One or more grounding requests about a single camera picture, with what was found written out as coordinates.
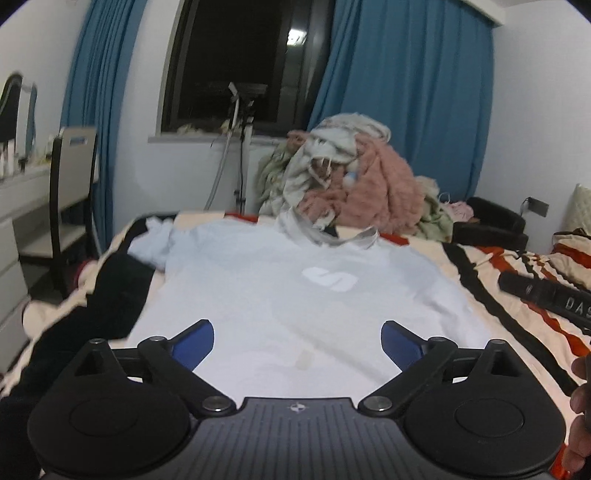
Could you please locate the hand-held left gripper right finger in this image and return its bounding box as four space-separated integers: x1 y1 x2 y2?
360 320 522 416

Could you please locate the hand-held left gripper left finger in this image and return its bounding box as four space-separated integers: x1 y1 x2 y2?
74 319 236 416

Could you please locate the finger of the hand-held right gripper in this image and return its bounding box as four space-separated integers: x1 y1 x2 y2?
499 271 532 301

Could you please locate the pale blue t-shirt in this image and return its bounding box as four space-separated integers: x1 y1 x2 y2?
127 216 499 402

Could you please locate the person's right hand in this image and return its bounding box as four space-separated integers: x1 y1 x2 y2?
561 355 591 472

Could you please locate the striped blanket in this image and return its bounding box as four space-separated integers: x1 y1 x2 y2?
0 210 591 480

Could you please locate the black armchair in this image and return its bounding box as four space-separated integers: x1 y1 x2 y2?
465 196 529 252

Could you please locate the small pink cloth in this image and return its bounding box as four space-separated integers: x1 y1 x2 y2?
444 200 475 223

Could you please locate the black garment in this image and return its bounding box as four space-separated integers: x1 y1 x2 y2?
0 216 160 480

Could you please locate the cream pillow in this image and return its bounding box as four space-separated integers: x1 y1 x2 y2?
564 184 591 237

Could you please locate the pale green garment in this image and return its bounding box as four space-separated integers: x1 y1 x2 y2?
256 140 301 217
416 178 455 243

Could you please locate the grey white cloth band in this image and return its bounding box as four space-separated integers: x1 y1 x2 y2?
276 207 380 251

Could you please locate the pink fluffy garment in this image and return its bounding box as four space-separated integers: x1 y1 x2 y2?
288 130 428 236

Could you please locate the white tripod stand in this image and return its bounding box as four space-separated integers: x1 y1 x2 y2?
203 82 269 217

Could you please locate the black framed chair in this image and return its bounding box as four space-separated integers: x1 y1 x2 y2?
21 126 100 298

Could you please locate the white dresser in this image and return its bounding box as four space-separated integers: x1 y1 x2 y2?
0 159 100 365

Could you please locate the cream white garment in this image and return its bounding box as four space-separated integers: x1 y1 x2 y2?
281 113 393 220

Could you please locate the blue curtain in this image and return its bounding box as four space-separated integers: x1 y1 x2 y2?
60 0 149 252
306 0 495 206

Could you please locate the dark window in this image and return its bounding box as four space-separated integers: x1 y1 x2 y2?
159 0 336 138

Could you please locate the arched mirror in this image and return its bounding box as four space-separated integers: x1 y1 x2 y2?
0 72 38 151

